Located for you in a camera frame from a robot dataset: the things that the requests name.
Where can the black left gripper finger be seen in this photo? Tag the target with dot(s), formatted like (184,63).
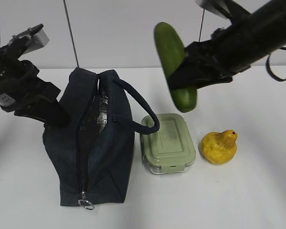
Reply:
(32,112)
(49,111)

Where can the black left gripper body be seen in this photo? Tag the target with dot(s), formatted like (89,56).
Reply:
(18,87)

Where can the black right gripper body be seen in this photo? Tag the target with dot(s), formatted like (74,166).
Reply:
(226,52)

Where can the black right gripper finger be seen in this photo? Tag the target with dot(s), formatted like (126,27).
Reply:
(185,73)
(203,79)

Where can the green cucumber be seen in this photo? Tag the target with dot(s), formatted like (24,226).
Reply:
(170,50)

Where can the dark blue lunch bag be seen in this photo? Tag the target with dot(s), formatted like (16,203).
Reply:
(93,154)

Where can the green lidded food container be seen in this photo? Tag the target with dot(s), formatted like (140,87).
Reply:
(170,149)

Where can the yellow pear-shaped squash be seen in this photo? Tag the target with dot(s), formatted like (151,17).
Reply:
(219,147)

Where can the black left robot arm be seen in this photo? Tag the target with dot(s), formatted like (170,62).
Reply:
(10,58)

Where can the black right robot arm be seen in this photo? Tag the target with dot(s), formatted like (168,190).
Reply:
(267,26)

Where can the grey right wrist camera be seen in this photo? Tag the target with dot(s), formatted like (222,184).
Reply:
(216,7)

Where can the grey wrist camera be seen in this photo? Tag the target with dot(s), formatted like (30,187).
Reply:
(30,40)
(216,7)

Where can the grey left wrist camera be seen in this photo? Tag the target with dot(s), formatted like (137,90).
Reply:
(30,40)

